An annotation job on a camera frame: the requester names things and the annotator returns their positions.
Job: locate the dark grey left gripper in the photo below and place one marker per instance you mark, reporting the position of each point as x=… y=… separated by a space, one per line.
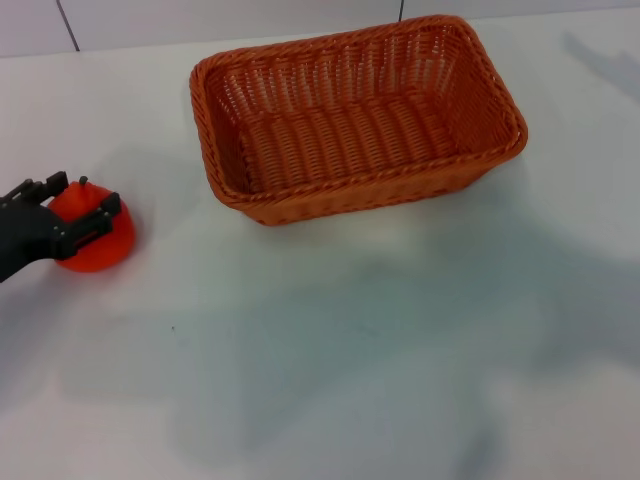
x=25 y=235

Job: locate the orange toy fruit with stem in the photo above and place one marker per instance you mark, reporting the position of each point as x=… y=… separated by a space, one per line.
x=112 y=250

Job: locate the orange woven wicker basket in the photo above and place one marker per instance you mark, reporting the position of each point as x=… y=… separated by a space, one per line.
x=350 y=135

